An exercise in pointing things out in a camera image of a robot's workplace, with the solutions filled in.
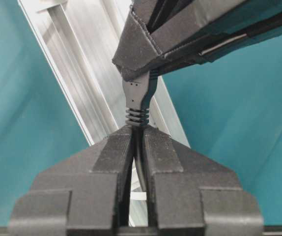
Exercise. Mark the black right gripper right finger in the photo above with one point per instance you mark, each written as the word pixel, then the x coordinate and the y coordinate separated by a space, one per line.
pixel 188 194

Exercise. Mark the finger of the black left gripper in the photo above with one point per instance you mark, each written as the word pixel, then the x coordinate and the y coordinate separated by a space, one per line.
pixel 166 35
pixel 209 48

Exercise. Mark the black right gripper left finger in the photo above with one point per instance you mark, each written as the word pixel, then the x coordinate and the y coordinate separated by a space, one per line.
pixel 84 195

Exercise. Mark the green table cloth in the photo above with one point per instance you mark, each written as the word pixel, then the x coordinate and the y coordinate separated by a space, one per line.
pixel 230 110

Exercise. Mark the silver aluminium rail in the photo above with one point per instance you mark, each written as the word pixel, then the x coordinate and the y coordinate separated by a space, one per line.
pixel 79 39

